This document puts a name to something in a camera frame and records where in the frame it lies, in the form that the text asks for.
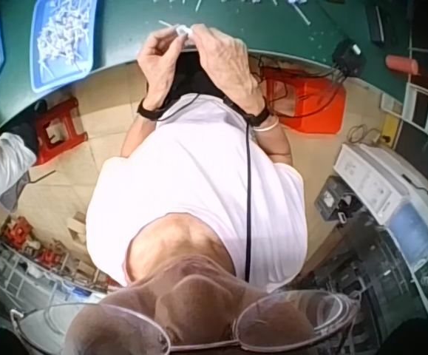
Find person's left hand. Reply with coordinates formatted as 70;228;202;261
137;28;186;109

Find person's right hand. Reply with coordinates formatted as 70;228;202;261
187;23;266;115

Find small white plastic part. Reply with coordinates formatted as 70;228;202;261
174;24;194;40

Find person's legs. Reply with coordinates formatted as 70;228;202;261
171;51;231;109

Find black wrist band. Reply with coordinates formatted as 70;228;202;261
231;98;272;127
136;96;169;122

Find long white plastic stick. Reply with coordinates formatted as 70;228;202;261
293;2;311;27

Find orange-red plastic stool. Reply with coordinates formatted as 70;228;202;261
264;69;348;136

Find black power adapter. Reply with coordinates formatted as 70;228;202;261
330;38;367;78

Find flat black device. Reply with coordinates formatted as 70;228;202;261
364;2;387;46

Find red plastic stool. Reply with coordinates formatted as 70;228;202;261
33;97;89;166

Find red cylinder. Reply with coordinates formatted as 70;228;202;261
384;54;422;77

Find yellow box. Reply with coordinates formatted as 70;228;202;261
381;113;402;146

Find black box device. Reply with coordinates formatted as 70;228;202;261
314;175;363;223

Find cardboard scraps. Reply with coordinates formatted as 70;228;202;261
67;209;89;246

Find white machine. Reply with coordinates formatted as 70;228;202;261
333;141;428;323

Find cluttered metal shelf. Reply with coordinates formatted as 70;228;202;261
0;212;123;316

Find tangle of black cables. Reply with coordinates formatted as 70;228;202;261
252;54;350;120

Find white bracelet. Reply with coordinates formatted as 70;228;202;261
253;118;279;133

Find long black cable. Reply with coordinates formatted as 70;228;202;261
242;121;254;283

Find white frame rack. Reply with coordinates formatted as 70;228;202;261
401;80;428;149

